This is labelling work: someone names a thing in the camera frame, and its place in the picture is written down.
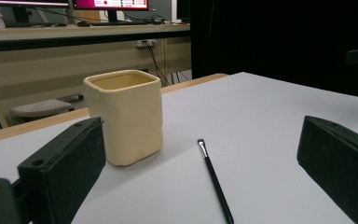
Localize white power strip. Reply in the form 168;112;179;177
136;38;158;49

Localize black keyboard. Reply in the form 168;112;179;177
91;20;150;27

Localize thin black makeup brush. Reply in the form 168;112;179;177
197;138;235;224

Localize cream square ceramic cup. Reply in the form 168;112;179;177
83;69;164;167

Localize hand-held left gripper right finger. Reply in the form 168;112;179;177
296;115;358;224

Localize light wooden desk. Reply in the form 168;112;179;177
0;22;192;129

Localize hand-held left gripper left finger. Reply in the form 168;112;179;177
17;116;107;224

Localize black hanging desk cables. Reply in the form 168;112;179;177
142;41;190;88

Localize monitor with pink screen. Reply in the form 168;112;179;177
73;0;150;23

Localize black curtain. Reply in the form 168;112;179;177
188;0;358;101

